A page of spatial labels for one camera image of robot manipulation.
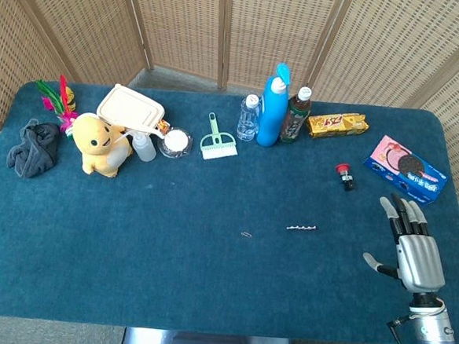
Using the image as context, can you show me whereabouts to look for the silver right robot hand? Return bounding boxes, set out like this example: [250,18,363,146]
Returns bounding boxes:
[360,191,452,296]

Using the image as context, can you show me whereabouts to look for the blue sandwich cookie box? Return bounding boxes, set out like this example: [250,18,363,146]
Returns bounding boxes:
[360,133,452,207]

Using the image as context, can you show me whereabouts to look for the red emergency stop button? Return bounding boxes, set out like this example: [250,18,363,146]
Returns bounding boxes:
[333,162,359,192]

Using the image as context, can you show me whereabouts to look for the dark grey crumpled cloth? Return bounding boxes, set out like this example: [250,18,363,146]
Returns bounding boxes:
[5,116,62,181]

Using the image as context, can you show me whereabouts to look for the yellow cracker packet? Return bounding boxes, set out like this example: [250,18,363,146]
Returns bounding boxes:
[305,109,371,144]

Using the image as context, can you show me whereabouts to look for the yellow plush dinosaur toy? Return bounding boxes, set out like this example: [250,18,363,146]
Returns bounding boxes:
[68,111,137,180]

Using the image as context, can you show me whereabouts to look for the brown tea bottle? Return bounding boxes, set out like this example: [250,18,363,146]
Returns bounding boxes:
[279,84,314,146]

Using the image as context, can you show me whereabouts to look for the blue table cloth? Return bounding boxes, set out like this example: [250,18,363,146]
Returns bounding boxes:
[0,77,459,344]

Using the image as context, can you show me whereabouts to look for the colourful feather shuttlecock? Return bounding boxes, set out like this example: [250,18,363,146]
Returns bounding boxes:
[31,73,82,141]

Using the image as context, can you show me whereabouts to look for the blue flip-cap bottle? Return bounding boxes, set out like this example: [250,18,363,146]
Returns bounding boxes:
[255,61,293,149]

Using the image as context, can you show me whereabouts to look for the translucent squeeze wash bottle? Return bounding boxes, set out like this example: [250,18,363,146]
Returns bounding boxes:
[116,126,167,164]

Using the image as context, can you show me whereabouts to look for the clear water bottle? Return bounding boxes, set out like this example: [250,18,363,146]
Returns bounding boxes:
[236,93,263,142]

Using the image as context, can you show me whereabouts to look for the beige lidded lunch box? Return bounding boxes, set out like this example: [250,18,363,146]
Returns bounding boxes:
[94,82,168,134]

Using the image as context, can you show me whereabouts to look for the green plastic brush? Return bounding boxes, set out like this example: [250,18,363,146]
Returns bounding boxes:
[197,112,242,163]

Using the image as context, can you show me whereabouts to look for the round foil dish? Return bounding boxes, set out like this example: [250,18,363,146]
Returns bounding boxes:
[156,126,196,162]

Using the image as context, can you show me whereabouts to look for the woven wooden folding screen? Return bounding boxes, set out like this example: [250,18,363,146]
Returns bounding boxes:
[0,0,459,252]

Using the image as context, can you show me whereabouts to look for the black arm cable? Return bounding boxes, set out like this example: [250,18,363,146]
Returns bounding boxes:
[384,313,430,344]

